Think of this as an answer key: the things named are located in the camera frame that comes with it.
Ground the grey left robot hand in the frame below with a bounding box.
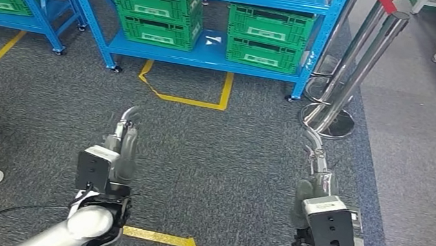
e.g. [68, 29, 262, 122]
[98, 101, 146, 188]

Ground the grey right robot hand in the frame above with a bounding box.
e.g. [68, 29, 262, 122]
[288, 128, 348, 236]

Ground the red barrier belt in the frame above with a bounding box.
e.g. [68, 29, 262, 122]
[370, 0, 400, 15]

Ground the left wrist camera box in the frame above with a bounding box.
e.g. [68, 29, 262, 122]
[73, 143, 123, 196]

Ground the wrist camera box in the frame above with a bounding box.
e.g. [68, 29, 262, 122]
[295, 191, 364, 246]
[73, 143, 123, 196]

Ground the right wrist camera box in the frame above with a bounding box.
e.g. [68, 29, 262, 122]
[295, 191, 364, 246]

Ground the chrome stanchion post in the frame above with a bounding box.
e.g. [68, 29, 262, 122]
[312, 0, 364, 80]
[296, 0, 412, 150]
[302, 0, 393, 114]

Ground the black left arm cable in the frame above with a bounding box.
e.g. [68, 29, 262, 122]
[0, 195, 74, 246]

